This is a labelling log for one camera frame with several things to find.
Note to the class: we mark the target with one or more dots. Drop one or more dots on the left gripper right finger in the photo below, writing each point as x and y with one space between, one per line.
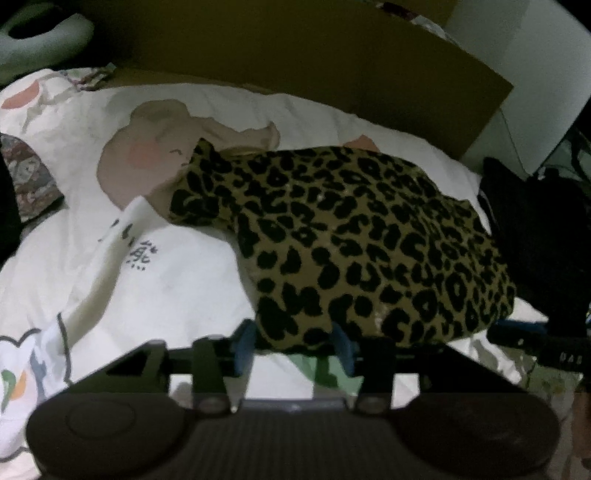
370 360

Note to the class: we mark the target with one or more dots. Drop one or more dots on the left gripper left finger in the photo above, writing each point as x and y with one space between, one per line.
214 358

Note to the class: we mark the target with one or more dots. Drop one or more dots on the leopard print garment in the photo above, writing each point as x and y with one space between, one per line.
335 237

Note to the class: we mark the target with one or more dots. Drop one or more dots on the black clothing pile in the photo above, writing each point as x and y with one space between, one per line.
541 226

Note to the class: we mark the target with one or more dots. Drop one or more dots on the dark floral cloth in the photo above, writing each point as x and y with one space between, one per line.
35 188

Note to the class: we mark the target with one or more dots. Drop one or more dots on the brown cardboard sheet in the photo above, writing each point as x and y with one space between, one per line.
344 54

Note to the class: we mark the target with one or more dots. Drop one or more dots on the grey neck pillow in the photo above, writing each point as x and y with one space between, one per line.
40 34

